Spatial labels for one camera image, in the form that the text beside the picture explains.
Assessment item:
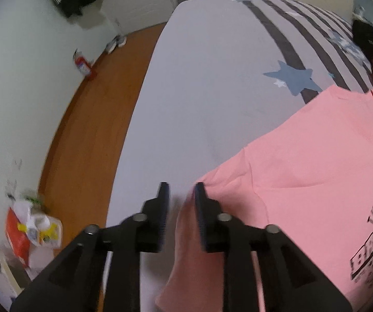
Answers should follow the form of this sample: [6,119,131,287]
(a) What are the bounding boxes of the red bag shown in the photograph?
[5,209,30,268]

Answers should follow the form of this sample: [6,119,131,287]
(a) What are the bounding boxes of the red fire extinguisher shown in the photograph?
[73,49,96,80]

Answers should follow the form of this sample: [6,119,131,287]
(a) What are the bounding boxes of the white shelf unit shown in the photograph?
[0,250,31,311]

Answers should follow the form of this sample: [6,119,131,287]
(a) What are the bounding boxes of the pink printed t-shirt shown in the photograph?
[155,85,373,312]

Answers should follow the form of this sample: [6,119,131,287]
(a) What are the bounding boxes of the white detergent jug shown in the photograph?
[17,213,63,249]

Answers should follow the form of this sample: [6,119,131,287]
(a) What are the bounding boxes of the striped grey bed sheet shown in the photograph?
[107,0,373,311]

